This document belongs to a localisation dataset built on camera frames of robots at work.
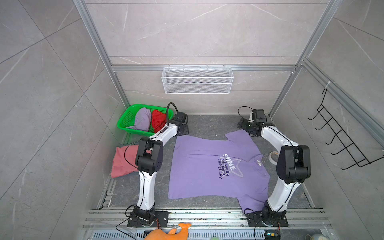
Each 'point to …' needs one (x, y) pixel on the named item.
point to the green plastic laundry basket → (127, 118)
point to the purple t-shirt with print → (209, 167)
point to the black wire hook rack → (342, 138)
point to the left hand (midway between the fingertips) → (182, 127)
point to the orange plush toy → (173, 234)
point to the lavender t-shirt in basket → (142, 120)
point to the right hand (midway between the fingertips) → (243, 123)
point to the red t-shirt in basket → (158, 119)
